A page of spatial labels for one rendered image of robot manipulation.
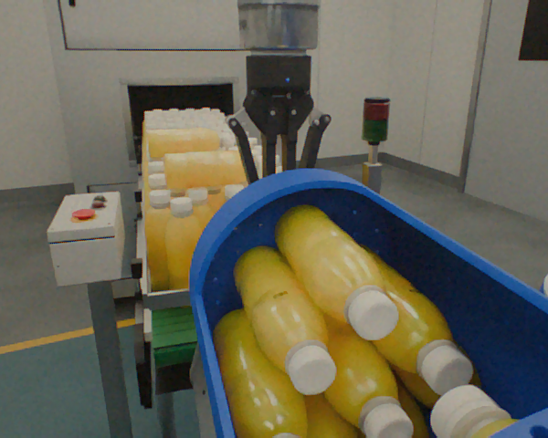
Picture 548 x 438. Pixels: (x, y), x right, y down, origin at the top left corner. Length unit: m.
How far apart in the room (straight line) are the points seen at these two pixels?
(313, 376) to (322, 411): 0.09
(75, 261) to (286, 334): 0.48
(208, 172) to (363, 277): 0.57
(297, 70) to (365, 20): 5.18
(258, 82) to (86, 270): 0.46
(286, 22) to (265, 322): 0.30
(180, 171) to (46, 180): 4.05
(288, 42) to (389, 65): 5.40
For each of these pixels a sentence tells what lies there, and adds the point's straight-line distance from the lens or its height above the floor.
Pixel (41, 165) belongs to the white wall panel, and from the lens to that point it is 4.90.
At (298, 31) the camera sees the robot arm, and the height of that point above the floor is 1.39.
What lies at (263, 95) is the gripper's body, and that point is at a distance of 0.55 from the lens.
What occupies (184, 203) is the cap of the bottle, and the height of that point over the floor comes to 1.11.
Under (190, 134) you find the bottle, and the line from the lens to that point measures 1.20.
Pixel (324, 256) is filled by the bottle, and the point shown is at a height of 1.19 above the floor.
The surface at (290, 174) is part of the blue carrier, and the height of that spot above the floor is 1.23.
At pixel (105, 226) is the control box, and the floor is 1.10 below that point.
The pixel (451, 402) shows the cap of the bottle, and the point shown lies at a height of 1.17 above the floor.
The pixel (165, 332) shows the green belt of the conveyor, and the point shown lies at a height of 0.90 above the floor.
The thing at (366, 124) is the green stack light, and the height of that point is 1.20.
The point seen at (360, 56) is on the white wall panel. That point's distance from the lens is 5.67.
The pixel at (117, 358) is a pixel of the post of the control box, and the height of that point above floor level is 0.79.
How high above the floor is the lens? 1.37
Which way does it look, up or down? 20 degrees down
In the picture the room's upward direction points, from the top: straight up
